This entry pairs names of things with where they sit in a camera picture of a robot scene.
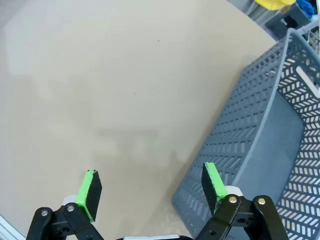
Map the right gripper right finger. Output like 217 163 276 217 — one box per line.
197 161 290 240

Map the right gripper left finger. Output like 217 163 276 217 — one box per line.
26 169 103 240

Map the grey plastic lattice basket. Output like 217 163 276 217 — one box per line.
171 27 320 240

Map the dark plastic crate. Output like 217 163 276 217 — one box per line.
264 2 316 34

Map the person in yellow hoodie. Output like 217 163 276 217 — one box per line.
253 0 297 11

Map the blue cloth pile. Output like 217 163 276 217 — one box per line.
296 0 315 16

